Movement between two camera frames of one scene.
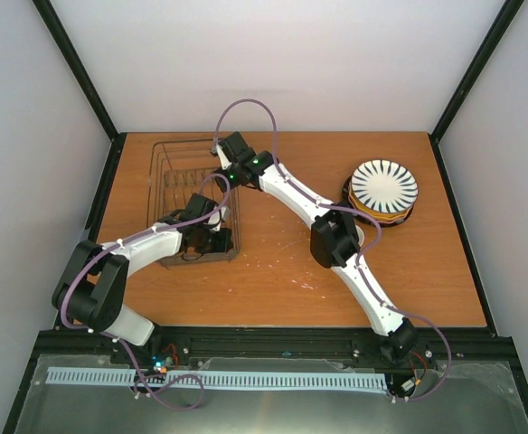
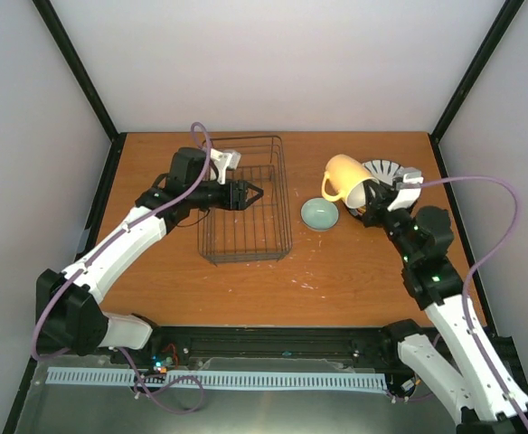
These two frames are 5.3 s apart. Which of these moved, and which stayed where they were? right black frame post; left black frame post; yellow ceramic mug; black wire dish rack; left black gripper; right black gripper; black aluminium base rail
Moved: right black gripper; yellow ceramic mug; black wire dish rack; left black gripper
Stayed: right black frame post; black aluminium base rail; left black frame post
